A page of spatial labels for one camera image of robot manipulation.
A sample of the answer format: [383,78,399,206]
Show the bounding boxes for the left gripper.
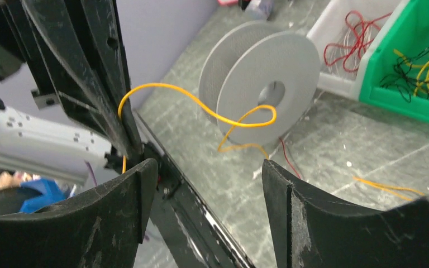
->
[0,1,113,145]

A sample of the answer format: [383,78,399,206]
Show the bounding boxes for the green plastic bin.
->
[359,1,429,123]

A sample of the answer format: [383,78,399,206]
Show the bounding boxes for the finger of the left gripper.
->
[81,1,143,157]

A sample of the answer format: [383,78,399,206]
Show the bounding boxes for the red wires in bin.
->
[323,10,393,74]

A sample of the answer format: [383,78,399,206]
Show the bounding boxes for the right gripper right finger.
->
[262,160,429,267]

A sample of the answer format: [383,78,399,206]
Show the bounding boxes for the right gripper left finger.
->
[0,159,158,267]

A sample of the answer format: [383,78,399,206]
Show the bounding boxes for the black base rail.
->
[133,112,254,267]

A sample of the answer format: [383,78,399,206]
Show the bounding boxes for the white filament spool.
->
[198,21,321,145]

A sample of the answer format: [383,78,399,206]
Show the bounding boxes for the white plastic bin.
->
[307,0,408,101]

